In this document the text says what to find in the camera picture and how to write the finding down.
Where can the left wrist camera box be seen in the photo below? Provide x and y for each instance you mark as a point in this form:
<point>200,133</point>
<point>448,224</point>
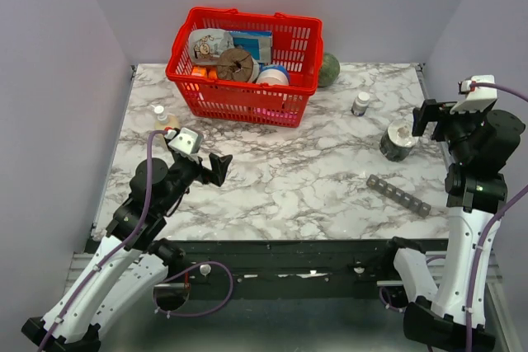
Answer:
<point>184,141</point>

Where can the grey cup with white contents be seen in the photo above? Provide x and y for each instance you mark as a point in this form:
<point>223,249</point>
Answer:
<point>397,141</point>

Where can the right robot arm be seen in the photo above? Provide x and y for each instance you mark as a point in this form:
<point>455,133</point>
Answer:
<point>449,315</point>

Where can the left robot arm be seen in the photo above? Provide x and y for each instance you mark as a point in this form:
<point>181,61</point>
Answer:
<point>130,259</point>

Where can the brown twine roll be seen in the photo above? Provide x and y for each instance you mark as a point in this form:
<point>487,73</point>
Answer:
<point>237,65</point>

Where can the blue white carton box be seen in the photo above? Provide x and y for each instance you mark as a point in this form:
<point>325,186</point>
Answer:
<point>257,43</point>

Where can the cream pump lotion bottle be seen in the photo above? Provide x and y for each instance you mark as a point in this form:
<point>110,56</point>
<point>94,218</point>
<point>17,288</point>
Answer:
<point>164,119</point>

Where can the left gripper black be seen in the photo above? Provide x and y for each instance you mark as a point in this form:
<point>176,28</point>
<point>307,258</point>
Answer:
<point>216,175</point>

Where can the orange small package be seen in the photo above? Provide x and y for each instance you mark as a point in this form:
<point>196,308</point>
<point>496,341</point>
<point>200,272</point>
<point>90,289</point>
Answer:
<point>209,72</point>

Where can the white printed snack pouch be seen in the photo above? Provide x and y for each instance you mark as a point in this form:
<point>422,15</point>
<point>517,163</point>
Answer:
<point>206,45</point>

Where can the white cap pill bottle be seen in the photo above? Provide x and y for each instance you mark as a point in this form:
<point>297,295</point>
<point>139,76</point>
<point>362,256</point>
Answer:
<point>360,103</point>

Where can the white blue round tub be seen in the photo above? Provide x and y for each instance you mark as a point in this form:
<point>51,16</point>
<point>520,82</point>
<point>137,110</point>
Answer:
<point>273,74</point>

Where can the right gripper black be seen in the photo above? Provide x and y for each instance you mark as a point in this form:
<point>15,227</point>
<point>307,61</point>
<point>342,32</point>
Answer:
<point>432,110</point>

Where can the green watermelon ball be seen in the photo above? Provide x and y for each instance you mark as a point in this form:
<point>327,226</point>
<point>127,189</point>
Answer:
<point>329,71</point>

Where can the red plastic shopping basket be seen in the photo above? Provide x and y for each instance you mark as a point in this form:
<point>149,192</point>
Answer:
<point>297,46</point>

